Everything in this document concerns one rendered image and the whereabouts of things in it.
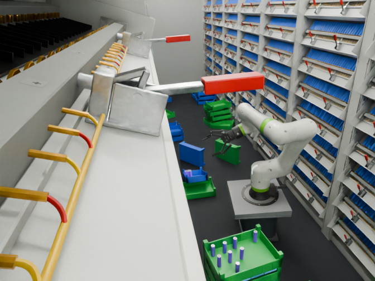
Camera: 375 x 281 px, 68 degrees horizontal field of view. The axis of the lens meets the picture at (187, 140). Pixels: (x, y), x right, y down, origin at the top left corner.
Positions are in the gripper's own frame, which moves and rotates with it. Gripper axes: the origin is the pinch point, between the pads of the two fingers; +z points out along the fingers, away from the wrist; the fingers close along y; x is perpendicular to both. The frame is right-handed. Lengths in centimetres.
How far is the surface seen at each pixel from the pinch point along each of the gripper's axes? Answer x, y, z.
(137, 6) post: -142, -62, -16
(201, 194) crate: 32, 42, 30
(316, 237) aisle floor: -12, 93, -37
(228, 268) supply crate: -88, 34, 10
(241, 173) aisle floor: 72, 55, -9
